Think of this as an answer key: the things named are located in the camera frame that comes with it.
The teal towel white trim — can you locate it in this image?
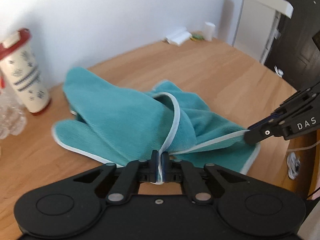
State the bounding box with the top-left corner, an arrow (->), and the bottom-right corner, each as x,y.
52,68 -> 260,174

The white sneaker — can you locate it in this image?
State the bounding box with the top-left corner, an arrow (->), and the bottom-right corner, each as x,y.
286,152 -> 301,180

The white air conditioner unit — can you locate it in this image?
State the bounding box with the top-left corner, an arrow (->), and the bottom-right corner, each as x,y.
233,0 -> 293,64

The white pill bottle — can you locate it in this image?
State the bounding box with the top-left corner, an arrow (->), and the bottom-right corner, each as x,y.
203,22 -> 216,41

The green yellow round tin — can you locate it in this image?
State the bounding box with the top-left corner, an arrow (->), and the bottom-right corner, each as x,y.
190,33 -> 204,41

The folded white tissue paper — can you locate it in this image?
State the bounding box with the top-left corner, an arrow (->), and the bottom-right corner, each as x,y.
165,27 -> 192,46

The water bottle right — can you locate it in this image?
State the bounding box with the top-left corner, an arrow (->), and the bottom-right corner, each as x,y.
1,76 -> 27,140

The red lid travel tumbler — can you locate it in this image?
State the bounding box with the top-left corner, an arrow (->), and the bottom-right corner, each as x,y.
1,28 -> 51,114

